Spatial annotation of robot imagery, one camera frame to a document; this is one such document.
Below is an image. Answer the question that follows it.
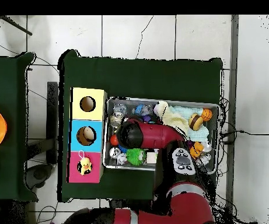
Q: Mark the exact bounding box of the cream yellow cloth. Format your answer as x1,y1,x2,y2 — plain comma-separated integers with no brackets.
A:
153,100,190,136

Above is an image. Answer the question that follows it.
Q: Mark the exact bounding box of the yellow plush duck toy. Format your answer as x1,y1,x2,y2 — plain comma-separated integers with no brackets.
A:
76,150,93,176

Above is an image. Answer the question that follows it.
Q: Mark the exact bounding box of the wooden box with three holes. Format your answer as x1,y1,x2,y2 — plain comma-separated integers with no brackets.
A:
67,87,108,184

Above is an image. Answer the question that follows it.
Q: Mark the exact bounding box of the shallow mesh bin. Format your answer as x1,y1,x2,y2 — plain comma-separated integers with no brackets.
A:
102,96,220,174

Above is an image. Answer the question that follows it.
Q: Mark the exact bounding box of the green spiky ball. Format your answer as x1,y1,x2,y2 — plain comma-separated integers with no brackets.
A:
125,148,147,167

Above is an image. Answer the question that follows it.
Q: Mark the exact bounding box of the silver drink can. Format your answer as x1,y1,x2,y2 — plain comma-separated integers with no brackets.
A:
109,146,121,159

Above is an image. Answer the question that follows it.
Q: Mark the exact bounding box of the dark green table cloth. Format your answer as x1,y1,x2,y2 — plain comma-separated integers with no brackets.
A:
0,51,39,202
57,49,223,203

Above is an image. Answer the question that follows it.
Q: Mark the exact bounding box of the toy hamburger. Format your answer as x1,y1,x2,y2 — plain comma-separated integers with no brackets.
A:
188,113,204,131

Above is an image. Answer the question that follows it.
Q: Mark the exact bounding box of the mint green cloth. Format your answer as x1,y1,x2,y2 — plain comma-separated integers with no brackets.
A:
171,105,210,143

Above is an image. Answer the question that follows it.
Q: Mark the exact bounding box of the orange toy brick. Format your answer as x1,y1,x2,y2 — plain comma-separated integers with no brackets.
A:
189,141,204,160

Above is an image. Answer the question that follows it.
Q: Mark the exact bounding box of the small orange basketball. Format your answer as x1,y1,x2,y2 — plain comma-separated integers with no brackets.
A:
201,107,214,122

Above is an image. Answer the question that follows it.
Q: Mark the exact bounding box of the black power cable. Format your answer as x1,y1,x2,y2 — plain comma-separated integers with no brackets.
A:
220,129,269,144

